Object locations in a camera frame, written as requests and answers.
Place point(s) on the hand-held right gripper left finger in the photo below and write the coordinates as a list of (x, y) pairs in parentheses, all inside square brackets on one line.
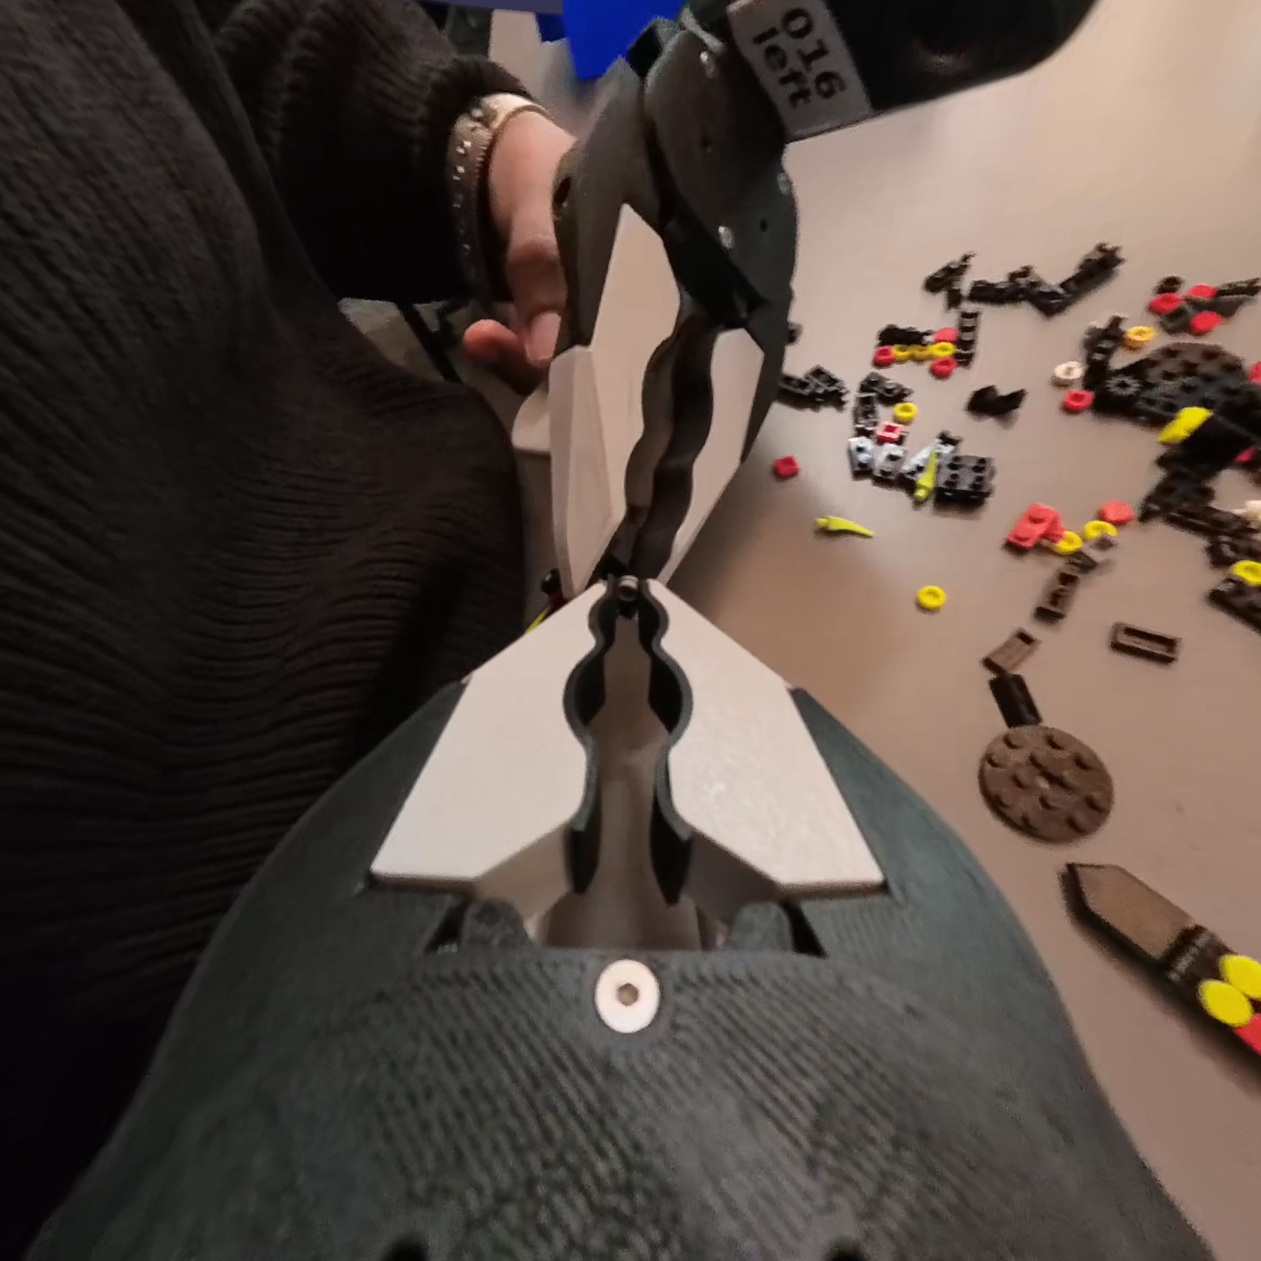
[(484, 777)]

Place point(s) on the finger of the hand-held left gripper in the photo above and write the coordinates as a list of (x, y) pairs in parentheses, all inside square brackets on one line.
[(734, 393), (592, 422)]

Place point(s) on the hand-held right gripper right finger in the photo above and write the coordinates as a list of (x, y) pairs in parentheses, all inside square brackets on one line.
[(778, 787)]

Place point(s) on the black red lego car assembly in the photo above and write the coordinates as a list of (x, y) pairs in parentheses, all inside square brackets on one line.
[(626, 591)]

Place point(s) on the lime green lego horn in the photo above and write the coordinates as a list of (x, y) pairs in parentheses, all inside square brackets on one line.
[(848, 527), (928, 483)]

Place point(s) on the pile of lego pieces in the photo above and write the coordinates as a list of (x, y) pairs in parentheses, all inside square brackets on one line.
[(965, 476)]

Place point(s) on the small black round lego plate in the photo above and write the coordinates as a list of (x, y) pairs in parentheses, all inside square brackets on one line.
[(1044, 782)]

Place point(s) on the red yellow black lego snake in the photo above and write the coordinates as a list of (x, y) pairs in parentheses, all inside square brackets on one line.
[(1133, 910)]

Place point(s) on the large black round lego plate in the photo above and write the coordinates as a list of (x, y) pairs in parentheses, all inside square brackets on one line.
[(1183, 379)]

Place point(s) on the person's left hand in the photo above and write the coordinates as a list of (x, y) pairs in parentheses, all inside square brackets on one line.
[(527, 245)]

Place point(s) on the blue plastic storage bin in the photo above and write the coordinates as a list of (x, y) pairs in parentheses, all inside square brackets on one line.
[(612, 38)]

